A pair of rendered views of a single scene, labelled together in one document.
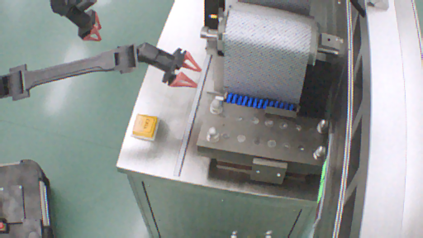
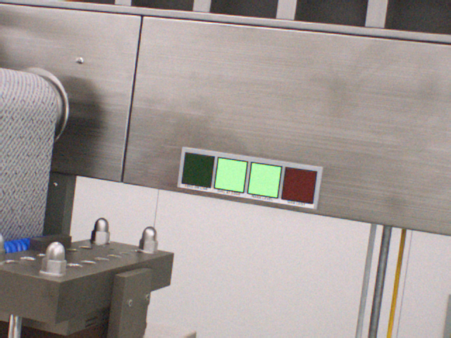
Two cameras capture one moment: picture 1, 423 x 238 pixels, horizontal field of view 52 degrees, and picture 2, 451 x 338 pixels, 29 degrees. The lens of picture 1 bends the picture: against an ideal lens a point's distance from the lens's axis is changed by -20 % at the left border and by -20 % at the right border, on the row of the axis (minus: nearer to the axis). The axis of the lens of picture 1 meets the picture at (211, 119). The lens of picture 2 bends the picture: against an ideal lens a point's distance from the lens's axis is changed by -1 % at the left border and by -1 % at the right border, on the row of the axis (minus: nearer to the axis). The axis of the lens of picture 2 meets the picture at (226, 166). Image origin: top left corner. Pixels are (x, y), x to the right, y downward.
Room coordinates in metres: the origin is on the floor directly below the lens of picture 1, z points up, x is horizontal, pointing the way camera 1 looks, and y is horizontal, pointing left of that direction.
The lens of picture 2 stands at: (0.39, 1.17, 1.28)
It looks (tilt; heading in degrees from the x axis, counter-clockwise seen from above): 3 degrees down; 277
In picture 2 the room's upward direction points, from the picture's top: 7 degrees clockwise
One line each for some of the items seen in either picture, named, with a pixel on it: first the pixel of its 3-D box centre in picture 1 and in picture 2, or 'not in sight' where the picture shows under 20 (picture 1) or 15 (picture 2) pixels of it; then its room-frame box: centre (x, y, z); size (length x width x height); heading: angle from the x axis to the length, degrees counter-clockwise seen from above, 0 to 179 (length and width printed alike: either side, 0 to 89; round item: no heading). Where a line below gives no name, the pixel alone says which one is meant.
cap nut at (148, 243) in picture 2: (320, 151); (149, 239); (0.71, -0.32, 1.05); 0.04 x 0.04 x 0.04
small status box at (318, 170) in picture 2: (323, 181); (248, 177); (0.55, -0.29, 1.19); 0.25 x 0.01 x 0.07; 168
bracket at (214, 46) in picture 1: (216, 59); not in sight; (1.04, -0.02, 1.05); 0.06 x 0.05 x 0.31; 78
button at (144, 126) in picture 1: (144, 126); not in sight; (0.88, 0.21, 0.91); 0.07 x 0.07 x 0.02; 78
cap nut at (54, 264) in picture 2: (212, 133); (54, 258); (0.77, 0.00, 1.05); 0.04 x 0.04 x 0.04
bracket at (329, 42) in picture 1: (330, 41); not in sight; (0.93, -0.34, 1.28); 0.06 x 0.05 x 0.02; 78
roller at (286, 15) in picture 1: (273, 26); not in sight; (1.08, -0.19, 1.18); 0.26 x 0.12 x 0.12; 78
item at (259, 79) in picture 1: (263, 81); (7, 195); (0.91, -0.15, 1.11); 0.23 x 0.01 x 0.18; 78
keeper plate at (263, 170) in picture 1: (268, 172); (131, 305); (0.69, -0.17, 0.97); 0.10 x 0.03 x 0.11; 78
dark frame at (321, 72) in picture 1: (278, 79); not in sight; (1.00, -0.22, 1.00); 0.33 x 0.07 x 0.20; 78
